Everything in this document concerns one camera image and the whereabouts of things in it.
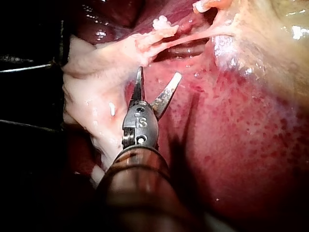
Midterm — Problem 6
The thin tube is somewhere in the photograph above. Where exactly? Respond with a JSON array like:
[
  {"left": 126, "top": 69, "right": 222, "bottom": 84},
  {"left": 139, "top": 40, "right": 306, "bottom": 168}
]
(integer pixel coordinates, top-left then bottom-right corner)
[{"left": 154, "top": 29, "right": 237, "bottom": 53}]

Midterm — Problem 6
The dark red liver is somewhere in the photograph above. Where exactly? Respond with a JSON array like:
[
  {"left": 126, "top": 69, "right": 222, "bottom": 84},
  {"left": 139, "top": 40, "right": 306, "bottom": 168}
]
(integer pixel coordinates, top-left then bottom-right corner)
[{"left": 70, "top": 0, "right": 309, "bottom": 232}]

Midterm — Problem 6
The right arm instrument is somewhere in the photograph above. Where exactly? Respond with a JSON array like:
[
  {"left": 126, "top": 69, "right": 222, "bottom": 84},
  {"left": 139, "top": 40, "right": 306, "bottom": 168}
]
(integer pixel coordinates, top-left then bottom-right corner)
[{"left": 121, "top": 100, "right": 159, "bottom": 150}]

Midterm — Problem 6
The white clip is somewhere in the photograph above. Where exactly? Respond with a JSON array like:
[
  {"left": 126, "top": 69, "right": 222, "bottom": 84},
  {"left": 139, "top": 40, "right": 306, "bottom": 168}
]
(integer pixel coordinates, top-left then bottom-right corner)
[
  {"left": 193, "top": 1, "right": 210, "bottom": 13},
  {"left": 152, "top": 15, "right": 172, "bottom": 31}
]

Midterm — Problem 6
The pale fatty tissue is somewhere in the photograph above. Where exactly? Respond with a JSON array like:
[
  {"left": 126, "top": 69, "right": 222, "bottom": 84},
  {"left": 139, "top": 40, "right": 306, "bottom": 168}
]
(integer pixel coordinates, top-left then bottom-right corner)
[{"left": 61, "top": 29, "right": 179, "bottom": 184}]

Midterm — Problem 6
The right arm instrument jaw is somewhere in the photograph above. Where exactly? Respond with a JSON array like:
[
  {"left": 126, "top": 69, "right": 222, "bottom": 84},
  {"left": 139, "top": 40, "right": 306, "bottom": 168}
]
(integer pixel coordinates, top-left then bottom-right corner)
[
  {"left": 149, "top": 72, "right": 182, "bottom": 120},
  {"left": 130, "top": 66, "right": 146, "bottom": 102}
]

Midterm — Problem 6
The thin steel wire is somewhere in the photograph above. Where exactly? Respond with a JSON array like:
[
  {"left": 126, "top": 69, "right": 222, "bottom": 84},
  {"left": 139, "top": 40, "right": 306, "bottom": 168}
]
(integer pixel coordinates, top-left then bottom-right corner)
[
  {"left": 0, "top": 119, "right": 60, "bottom": 133},
  {"left": 0, "top": 63, "right": 53, "bottom": 73}
]

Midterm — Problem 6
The gallbladder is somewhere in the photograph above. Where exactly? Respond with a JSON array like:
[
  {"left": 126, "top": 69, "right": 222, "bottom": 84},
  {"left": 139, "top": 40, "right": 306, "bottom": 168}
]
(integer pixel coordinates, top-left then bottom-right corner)
[{"left": 210, "top": 0, "right": 309, "bottom": 102}]

